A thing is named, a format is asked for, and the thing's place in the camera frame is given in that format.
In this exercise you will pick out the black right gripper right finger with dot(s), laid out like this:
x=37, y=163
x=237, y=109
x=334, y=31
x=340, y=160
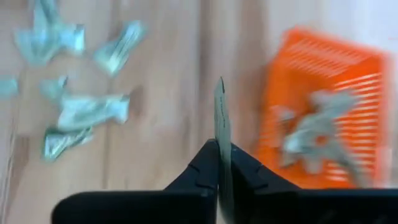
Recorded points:
x=311, y=208

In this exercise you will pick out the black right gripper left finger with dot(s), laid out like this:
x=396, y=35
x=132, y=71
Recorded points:
x=140, y=208

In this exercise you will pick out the orange slotted plastic basket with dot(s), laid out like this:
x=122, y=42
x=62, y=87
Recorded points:
x=311, y=49

